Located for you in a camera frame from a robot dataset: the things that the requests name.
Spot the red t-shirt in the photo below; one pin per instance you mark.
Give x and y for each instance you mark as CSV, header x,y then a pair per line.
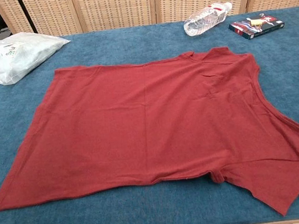
x,y
150,122

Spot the blue table cloth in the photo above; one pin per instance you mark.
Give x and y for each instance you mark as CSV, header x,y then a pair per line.
x,y
148,210

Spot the clear plastic water bottle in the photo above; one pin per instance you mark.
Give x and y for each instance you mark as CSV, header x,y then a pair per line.
x,y
204,19

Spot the rattan folding screen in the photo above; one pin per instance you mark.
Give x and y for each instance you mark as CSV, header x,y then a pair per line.
x,y
115,6

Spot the labelled translucent plastic bag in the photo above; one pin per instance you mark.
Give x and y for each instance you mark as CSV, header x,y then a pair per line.
x,y
34,46

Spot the dark red snack packet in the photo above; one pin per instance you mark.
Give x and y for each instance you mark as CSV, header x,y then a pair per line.
x,y
266,24

